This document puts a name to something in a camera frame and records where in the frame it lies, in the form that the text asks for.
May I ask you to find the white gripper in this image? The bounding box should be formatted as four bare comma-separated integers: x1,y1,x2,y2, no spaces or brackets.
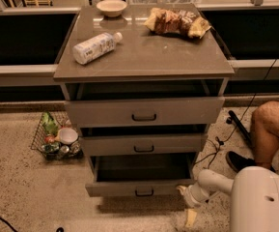
177,183,218,228

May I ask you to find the grey bottom drawer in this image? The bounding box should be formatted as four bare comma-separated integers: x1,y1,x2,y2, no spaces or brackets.
86,153,197,197

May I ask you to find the grey drawer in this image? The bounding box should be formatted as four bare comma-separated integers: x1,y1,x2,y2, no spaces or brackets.
86,153,197,197
65,79,224,128
79,125,208,156

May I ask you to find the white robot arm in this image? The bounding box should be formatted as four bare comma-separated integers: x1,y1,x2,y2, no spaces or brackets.
177,166,279,232

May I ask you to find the grey middle drawer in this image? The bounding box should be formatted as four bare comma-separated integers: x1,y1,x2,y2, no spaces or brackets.
79,125,208,156

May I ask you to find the grey top drawer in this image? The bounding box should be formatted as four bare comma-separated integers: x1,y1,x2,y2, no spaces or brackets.
65,79,224,128

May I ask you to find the grey drawer cabinet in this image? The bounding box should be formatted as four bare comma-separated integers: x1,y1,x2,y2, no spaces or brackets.
53,3,236,166

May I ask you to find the black sneaker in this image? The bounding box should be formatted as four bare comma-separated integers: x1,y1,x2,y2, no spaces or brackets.
226,151,275,172

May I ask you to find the black stand leg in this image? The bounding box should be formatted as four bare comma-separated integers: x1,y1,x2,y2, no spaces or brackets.
226,110,252,145

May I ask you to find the person's bare leg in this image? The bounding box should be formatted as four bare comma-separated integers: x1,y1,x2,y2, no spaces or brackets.
251,101,279,169

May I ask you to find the white cup in basket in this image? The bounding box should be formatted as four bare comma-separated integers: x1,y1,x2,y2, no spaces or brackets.
57,128,78,145

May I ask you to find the green snack bag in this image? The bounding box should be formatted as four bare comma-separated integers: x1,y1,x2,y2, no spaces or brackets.
41,112,58,135

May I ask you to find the white plastic bottle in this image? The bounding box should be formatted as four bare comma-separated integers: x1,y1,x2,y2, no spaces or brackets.
72,32,123,65

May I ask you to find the crumpled chip bag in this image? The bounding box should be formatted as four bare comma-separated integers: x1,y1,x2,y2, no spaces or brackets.
144,8,210,39

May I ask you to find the beige ceramic bowl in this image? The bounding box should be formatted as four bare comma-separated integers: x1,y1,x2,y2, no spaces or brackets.
97,0,127,17

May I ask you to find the black power cable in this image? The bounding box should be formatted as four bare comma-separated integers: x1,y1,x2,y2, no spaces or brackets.
195,60,278,169

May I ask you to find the wire basket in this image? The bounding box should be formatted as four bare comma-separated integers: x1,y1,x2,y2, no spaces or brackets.
31,111,83,160

